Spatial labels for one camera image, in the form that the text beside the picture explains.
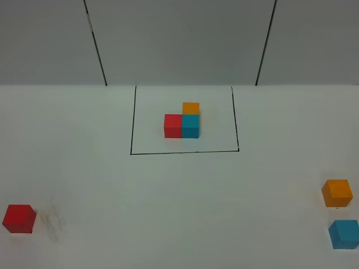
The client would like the red template cube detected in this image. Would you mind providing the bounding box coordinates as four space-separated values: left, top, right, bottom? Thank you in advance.
164 114 182 138

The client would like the blue template cube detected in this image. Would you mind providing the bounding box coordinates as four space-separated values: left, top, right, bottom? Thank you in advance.
182 114 200 138

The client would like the orange template cube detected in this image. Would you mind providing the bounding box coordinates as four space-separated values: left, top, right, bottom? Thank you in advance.
182 102 200 115

